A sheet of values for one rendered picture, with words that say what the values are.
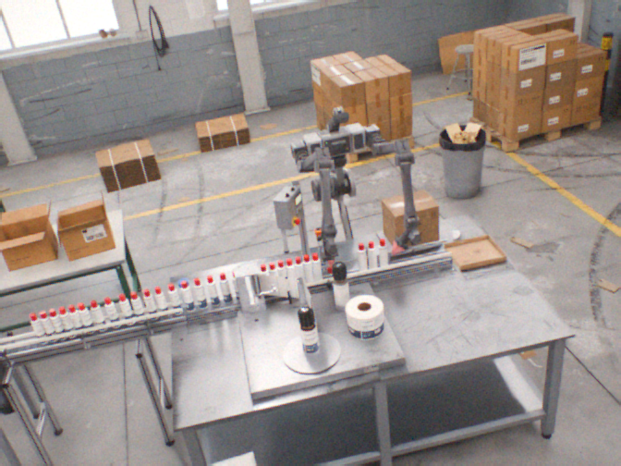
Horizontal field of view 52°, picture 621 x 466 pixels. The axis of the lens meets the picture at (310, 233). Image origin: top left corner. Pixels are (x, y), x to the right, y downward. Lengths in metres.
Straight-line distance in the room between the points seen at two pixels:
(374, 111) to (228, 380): 4.37
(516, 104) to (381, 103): 1.41
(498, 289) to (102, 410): 2.78
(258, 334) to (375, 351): 0.67
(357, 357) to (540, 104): 4.55
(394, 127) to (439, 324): 4.04
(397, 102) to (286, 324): 4.11
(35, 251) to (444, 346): 2.99
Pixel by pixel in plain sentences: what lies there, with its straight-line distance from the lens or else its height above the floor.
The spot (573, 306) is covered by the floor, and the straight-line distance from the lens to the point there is 5.11.
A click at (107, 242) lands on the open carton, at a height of 0.84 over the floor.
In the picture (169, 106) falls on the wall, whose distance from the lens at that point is 8.98.
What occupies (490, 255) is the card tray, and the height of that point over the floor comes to 0.83.
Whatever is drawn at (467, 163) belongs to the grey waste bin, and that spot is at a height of 0.40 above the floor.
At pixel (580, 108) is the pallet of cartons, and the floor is 0.32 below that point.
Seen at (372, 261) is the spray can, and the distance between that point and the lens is 3.84.
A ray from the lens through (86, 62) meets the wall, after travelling 8.80.
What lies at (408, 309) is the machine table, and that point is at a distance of 3.68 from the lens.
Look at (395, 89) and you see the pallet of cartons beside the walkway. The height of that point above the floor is 0.73.
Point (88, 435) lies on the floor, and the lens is 4.65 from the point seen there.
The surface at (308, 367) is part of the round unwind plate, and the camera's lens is 3.29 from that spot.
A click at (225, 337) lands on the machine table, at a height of 0.83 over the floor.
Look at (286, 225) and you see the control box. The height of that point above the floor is 1.32.
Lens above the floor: 3.17
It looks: 32 degrees down
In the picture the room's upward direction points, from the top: 8 degrees counter-clockwise
